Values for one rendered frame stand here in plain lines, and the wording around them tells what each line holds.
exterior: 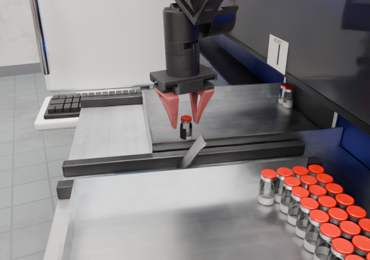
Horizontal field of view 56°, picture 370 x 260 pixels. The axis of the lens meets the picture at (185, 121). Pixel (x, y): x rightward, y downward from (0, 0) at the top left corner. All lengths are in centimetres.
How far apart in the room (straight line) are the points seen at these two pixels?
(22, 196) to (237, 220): 179
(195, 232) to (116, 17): 80
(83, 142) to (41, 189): 153
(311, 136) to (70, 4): 78
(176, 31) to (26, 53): 390
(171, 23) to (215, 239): 32
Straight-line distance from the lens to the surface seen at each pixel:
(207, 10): 52
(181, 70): 57
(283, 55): 68
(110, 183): 50
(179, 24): 55
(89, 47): 114
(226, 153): 58
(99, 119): 76
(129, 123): 72
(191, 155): 54
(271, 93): 88
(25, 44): 438
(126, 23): 112
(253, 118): 75
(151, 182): 50
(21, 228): 195
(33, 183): 225
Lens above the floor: 118
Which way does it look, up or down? 25 degrees down
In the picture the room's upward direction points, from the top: straight up
